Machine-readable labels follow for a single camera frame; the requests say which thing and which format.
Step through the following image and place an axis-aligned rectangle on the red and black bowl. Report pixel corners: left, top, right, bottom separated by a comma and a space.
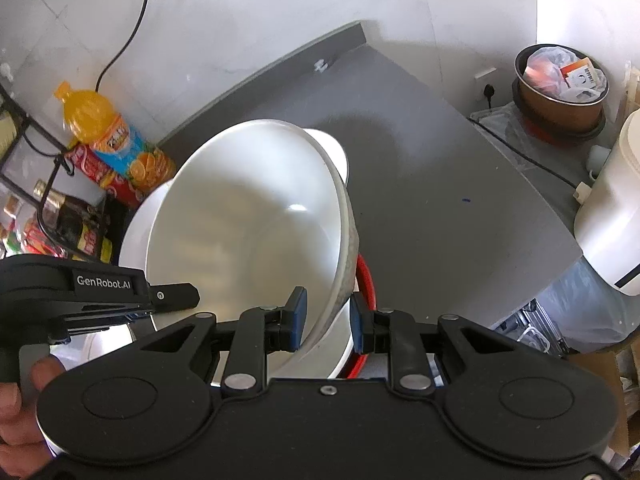
342, 255, 378, 379

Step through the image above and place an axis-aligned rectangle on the white plate Sweet print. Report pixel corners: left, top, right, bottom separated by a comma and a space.
80, 181, 171, 363

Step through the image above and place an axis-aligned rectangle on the black power cable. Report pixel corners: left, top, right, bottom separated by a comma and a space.
94, 0, 152, 94

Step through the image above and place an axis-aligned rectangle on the person left hand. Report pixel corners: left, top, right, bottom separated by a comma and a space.
1, 382, 52, 479

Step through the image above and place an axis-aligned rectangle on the pot with packets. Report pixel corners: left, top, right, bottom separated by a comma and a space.
512, 44, 610, 145

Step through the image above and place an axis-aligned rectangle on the white ceramic bowl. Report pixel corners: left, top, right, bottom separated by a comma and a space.
145, 119, 359, 378
304, 128, 349, 184

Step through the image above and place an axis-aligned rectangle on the orange juice bottle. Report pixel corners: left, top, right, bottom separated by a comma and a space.
54, 81, 176, 194

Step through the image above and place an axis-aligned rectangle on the red drink can upper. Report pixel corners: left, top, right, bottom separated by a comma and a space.
65, 142, 144, 209

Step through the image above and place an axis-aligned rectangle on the white electric kettle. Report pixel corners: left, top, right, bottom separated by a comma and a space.
574, 112, 639, 296

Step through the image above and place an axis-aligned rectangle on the black metal shelf rack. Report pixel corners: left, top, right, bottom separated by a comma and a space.
1, 88, 107, 261

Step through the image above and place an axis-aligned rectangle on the large soy sauce bottle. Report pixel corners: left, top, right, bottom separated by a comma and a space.
43, 188, 113, 263

